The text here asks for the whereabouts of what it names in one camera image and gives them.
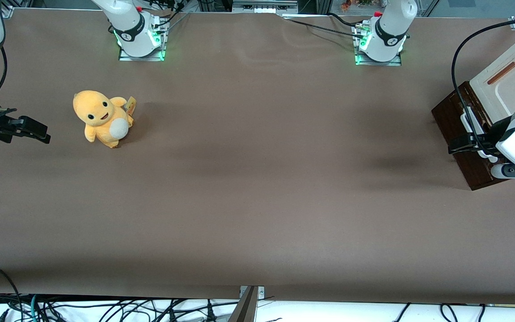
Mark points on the dark wood drawer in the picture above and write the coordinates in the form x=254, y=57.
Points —
x=452, y=118

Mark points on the dark metal beam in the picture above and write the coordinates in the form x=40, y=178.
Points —
x=247, y=308

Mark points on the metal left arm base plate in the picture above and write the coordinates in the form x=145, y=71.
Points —
x=396, y=61

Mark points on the grey metal rack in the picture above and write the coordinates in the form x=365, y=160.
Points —
x=262, y=6

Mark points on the cream drawer front panel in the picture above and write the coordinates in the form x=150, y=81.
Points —
x=508, y=98

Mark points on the silver metal bracket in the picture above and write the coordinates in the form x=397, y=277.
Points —
x=261, y=293

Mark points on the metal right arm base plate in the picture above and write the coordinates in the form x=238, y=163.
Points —
x=161, y=52

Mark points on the yellow plush toy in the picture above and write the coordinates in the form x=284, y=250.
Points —
x=96, y=112

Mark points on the short aluminium frame piece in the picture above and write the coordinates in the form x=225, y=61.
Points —
x=7, y=11

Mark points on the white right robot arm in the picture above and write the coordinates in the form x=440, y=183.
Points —
x=132, y=27

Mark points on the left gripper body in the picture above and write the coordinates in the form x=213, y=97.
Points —
x=497, y=130

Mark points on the brown table cover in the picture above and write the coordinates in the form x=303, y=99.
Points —
x=257, y=179

